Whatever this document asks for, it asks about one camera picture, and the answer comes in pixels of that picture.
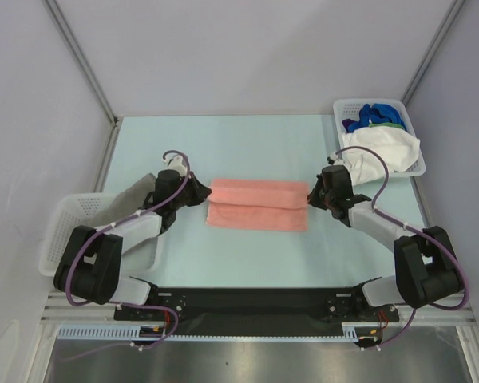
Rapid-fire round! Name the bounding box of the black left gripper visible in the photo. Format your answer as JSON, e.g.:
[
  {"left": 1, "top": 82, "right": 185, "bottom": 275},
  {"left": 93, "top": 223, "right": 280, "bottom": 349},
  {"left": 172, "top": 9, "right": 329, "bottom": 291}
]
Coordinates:
[{"left": 170, "top": 171, "right": 210, "bottom": 210}]

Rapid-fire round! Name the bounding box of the pink towel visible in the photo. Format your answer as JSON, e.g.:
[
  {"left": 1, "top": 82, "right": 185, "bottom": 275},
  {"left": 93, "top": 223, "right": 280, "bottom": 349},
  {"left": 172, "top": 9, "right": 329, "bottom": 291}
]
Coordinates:
[{"left": 206, "top": 179, "right": 310, "bottom": 232}]

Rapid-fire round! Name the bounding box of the grey terry towel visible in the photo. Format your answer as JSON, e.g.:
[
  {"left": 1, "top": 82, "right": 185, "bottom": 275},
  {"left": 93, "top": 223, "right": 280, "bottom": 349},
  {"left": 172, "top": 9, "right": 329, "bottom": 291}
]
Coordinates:
[{"left": 82, "top": 173, "right": 156, "bottom": 227}]

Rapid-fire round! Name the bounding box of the white towel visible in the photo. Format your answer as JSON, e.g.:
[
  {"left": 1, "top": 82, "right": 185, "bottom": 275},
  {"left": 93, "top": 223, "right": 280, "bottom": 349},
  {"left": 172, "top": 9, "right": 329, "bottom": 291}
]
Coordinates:
[{"left": 341, "top": 125, "right": 420, "bottom": 186}]

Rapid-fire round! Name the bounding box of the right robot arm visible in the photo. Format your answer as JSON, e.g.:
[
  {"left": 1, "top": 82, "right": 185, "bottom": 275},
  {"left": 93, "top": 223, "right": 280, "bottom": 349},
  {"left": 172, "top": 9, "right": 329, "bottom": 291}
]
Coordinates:
[{"left": 307, "top": 165, "right": 467, "bottom": 321}]

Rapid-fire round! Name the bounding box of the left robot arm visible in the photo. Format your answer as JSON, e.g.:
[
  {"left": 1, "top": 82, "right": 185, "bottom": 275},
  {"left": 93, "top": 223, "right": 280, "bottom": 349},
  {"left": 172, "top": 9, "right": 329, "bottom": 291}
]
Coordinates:
[{"left": 53, "top": 169, "right": 212, "bottom": 319}]

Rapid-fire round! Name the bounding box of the blue towel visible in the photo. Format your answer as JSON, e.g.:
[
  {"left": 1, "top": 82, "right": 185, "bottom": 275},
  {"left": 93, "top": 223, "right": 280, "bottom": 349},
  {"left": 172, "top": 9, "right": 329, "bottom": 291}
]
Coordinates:
[{"left": 342, "top": 103, "right": 406, "bottom": 133}]

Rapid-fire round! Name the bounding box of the empty white perforated basket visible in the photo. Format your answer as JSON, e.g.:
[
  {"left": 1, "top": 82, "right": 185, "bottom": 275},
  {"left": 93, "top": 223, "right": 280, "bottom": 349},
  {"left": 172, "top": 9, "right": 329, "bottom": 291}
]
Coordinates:
[{"left": 38, "top": 193, "right": 164, "bottom": 277}]

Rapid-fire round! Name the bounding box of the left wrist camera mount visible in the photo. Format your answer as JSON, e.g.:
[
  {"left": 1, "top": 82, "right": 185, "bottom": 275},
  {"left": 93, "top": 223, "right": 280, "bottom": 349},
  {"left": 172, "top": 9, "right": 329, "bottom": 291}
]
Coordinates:
[{"left": 163, "top": 155, "right": 188, "bottom": 177}]

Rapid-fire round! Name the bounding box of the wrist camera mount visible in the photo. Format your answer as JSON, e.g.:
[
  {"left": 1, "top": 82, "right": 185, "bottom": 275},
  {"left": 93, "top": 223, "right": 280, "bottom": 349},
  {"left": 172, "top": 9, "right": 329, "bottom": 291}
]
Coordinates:
[
  {"left": 327, "top": 152, "right": 345, "bottom": 166},
  {"left": 163, "top": 155, "right": 188, "bottom": 177}
]

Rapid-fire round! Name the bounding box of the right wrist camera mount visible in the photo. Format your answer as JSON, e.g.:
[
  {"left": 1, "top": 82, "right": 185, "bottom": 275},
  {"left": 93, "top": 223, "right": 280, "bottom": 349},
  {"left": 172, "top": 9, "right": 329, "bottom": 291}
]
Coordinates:
[{"left": 327, "top": 152, "right": 345, "bottom": 166}]

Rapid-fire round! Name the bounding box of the left aluminium frame post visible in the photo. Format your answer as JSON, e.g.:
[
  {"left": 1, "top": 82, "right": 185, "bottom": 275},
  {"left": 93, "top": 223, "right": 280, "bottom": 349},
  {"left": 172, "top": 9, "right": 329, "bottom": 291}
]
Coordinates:
[{"left": 42, "top": 0, "right": 119, "bottom": 127}]

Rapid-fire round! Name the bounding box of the aluminium frame post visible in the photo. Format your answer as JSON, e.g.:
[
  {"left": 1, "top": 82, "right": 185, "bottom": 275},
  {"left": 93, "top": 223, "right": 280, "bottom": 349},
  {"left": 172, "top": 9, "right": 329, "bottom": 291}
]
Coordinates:
[
  {"left": 401, "top": 0, "right": 468, "bottom": 105},
  {"left": 42, "top": 0, "right": 119, "bottom": 127}
]

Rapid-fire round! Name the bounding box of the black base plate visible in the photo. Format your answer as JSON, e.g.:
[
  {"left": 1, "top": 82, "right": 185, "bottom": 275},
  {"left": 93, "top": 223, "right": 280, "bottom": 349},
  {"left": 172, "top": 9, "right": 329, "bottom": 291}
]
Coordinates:
[{"left": 113, "top": 286, "right": 399, "bottom": 338}]

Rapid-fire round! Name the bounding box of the right aluminium frame post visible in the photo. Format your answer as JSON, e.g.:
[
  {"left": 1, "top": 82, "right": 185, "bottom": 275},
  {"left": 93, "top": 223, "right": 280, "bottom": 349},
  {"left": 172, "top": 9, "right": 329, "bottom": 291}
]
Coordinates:
[{"left": 401, "top": 0, "right": 468, "bottom": 105}]

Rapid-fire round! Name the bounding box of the aluminium rail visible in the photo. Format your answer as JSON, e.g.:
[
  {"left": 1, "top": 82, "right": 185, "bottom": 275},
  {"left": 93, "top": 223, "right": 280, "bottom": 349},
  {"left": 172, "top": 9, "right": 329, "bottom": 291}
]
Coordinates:
[{"left": 40, "top": 292, "right": 477, "bottom": 326}]

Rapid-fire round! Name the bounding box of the grey slotted cable duct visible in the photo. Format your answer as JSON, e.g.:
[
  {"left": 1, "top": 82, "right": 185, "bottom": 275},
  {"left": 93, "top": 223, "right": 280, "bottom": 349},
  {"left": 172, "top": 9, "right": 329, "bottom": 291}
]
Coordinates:
[{"left": 58, "top": 323, "right": 176, "bottom": 340}]

